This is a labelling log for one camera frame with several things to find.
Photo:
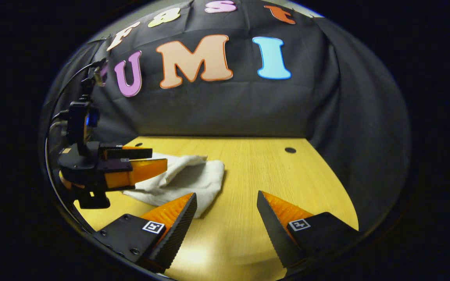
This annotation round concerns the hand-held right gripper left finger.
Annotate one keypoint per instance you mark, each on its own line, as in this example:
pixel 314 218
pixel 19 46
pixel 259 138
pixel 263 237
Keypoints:
pixel 172 242

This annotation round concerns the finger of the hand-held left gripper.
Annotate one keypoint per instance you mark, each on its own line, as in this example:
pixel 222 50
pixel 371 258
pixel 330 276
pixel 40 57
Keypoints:
pixel 131 153
pixel 143 171

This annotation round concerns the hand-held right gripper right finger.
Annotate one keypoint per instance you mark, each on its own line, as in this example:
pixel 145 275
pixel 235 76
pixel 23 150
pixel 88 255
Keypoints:
pixel 275 234

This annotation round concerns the white jeans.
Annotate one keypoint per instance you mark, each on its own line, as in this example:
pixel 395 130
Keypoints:
pixel 193 179

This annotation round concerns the black backdrop cloth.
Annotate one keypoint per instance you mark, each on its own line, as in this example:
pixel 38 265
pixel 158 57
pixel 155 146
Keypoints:
pixel 229 109

